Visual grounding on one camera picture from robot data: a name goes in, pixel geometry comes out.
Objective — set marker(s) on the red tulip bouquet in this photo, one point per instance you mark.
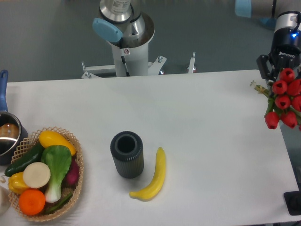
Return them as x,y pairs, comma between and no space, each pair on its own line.
284,100

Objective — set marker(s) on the dark grey ribbed vase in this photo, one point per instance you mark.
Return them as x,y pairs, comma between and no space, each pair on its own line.
127,152

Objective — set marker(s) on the black device at table edge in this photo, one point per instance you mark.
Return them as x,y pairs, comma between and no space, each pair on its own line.
293,202

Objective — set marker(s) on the woven wicker basket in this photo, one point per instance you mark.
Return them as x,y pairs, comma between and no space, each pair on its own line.
25,146

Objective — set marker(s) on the white garlic clove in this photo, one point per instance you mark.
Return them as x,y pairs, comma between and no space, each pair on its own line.
2,179

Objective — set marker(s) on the dark green cucumber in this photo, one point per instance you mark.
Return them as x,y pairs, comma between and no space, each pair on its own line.
31,156

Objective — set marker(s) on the yellow bell pepper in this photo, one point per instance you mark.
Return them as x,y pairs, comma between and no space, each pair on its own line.
16,183

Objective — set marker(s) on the white round radish slice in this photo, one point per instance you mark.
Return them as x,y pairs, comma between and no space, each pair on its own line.
36,175

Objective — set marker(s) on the yellow squash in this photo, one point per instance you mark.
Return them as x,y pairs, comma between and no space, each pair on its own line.
49,138

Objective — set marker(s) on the green chili pepper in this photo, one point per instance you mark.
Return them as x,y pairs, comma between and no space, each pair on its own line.
59,205

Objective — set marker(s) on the purple sweet potato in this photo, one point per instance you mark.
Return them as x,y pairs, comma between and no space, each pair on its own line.
72,176

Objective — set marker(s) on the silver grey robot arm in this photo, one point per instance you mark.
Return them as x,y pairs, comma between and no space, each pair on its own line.
286,13

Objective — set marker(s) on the orange fruit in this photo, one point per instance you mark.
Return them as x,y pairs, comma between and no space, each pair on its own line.
32,202

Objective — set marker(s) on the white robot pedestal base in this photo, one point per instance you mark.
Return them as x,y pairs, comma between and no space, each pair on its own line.
128,31

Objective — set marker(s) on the yellow banana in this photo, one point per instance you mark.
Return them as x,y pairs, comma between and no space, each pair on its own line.
153,188

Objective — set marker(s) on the blue handled saucepan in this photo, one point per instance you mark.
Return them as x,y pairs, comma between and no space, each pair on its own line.
12,131

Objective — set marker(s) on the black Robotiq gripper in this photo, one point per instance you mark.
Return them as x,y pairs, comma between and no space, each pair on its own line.
285,53

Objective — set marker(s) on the green bok choy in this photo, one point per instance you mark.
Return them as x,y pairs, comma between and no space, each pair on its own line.
58,159

